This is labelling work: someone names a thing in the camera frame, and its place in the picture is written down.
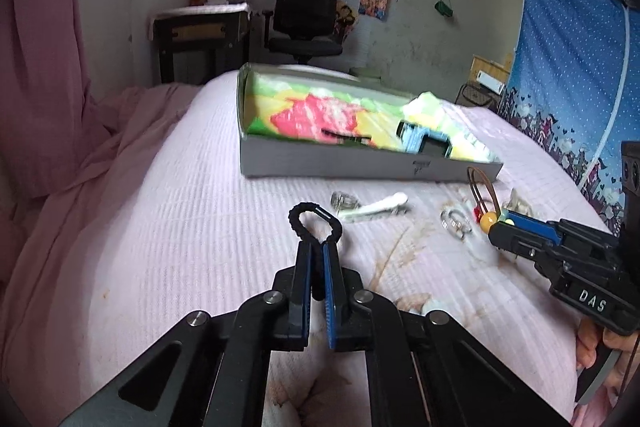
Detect blue printed curtain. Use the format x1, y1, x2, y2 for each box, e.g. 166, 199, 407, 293
497, 0, 640, 228

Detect brown hair tie with beads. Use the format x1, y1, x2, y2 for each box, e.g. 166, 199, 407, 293
466, 167, 501, 236

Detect wooden cabinet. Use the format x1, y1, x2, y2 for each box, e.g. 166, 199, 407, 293
469, 53, 516, 95

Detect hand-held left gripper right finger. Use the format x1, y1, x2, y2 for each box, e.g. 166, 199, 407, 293
322, 241, 571, 427

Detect black braided hair tie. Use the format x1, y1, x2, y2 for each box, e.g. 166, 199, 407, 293
288, 202, 344, 303

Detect silver metal rings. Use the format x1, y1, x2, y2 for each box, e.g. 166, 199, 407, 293
440, 207, 474, 241

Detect white desk cloth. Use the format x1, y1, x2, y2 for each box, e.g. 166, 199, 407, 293
147, 3, 254, 40

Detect person's right hand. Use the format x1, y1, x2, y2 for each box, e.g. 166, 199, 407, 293
576, 318, 640, 410

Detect colourful cloth box liner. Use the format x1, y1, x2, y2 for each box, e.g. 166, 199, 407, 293
247, 74, 501, 162

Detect clear plastic hair claw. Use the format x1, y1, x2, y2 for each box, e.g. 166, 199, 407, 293
502, 189, 534, 220

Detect blue toy watch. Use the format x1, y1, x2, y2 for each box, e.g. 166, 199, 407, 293
397, 121, 453, 158

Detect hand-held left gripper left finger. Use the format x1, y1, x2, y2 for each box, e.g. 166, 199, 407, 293
60, 239, 314, 427

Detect wire mesh basket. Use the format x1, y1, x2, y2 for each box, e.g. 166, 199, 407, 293
454, 82, 498, 110

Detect dark wooden desk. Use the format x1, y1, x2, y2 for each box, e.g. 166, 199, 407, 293
152, 4, 253, 85

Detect black hair clip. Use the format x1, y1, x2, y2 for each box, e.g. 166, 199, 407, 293
322, 129, 373, 144

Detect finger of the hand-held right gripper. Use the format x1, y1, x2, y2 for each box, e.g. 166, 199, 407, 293
506, 211, 563, 243
487, 221, 559, 266

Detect cartoon family poster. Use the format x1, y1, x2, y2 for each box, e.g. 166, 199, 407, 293
334, 0, 359, 42

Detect pink curtain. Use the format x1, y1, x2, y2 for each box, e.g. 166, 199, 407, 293
0, 0, 136, 198

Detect grey cardboard box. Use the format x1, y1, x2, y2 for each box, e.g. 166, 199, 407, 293
236, 63, 505, 184

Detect cartoon character poster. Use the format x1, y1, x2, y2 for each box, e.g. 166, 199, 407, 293
359, 0, 391, 22

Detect black office chair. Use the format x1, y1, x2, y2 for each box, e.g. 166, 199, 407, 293
261, 0, 346, 65

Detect white hair clip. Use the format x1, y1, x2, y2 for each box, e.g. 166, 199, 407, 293
345, 191, 412, 223

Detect white rectangular box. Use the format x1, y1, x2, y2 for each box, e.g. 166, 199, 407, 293
476, 71, 506, 96

